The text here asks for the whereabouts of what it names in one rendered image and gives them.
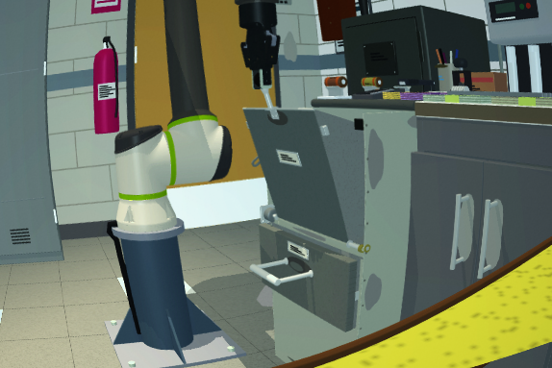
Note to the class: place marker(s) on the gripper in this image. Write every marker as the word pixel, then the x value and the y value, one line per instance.
pixel 256 2

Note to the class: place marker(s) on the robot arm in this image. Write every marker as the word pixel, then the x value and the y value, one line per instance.
pixel 189 62

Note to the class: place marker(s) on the white coin roll rack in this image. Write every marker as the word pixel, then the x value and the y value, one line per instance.
pixel 336 92

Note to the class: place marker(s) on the grey tilting coin bin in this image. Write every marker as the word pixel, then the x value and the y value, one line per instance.
pixel 302 170

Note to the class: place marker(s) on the white pen cup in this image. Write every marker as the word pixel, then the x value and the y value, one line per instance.
pixel 445 77

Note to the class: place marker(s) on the grey cash drawer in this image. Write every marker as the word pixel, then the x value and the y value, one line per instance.
pixel 317 282

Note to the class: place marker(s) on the orange door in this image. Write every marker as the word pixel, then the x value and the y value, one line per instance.
pixel 151 84

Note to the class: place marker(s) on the yellow banknote bundle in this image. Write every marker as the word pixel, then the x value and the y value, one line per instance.
pixel 391 95

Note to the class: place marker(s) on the black safe box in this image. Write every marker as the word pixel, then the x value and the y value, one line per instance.
pixel 409 49

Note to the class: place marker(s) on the purple banknote bundle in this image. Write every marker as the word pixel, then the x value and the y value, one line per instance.
pixel 412 95

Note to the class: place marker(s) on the pink fire extinguisher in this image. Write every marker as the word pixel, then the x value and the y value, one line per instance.
pixel 106 92

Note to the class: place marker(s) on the grey hinge rod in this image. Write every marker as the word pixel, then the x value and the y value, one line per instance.
pixel 310 235

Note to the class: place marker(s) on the brown cardboard box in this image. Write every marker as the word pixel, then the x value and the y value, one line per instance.
pixel 487 81

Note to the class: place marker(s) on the grey tall cabinet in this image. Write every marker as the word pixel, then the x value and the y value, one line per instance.
pixel 26 105

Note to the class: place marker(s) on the grey counter cupboard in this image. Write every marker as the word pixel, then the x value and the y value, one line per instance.
pixel 483 179

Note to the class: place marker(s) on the yellow curved counter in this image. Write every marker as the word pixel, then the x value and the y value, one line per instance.
pixel 474 325

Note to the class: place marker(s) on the grey cash pedestal body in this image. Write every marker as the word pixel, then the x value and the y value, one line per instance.
pixel 388 235

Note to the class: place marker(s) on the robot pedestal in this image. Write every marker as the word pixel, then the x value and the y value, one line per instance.
pixel 157 291

